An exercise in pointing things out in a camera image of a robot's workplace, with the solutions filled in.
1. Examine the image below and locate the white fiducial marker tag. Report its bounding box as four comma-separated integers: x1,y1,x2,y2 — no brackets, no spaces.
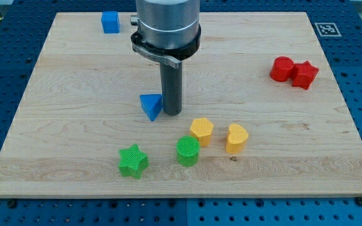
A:
315,22,341,37

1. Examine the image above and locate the green cylinder block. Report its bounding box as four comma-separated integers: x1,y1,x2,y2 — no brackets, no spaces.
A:
176,136,200,166

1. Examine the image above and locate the yellow heart block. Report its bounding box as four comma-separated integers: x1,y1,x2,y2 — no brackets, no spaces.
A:
225,124,249,154

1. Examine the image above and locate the red cylinder block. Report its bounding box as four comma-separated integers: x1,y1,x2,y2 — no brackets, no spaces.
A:
270,56,294,82

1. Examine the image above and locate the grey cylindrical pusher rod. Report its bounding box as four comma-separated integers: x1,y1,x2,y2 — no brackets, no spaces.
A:
160,63,182,116

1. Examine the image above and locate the black clamp with silver lever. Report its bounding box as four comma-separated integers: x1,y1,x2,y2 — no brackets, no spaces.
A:
131,26,201,69

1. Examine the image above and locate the yellow hexagon block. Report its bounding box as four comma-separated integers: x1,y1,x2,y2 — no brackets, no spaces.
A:
190,117,214,147

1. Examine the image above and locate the wooden board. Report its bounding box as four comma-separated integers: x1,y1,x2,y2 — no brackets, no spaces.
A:
0,12,362,198

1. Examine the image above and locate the blue triangle block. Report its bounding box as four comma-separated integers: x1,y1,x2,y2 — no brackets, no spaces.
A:
140,94,163,121

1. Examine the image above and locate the red star block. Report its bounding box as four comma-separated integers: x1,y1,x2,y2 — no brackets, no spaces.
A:
290,61,319,90

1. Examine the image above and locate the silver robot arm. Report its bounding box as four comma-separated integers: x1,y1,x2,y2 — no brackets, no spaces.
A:
130,0,201,116

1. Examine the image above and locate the blue cube block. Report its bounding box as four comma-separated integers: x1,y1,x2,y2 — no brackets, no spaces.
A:
101,11,121,33

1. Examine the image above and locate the green star block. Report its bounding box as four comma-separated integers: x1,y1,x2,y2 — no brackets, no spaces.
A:
118,144,149,179

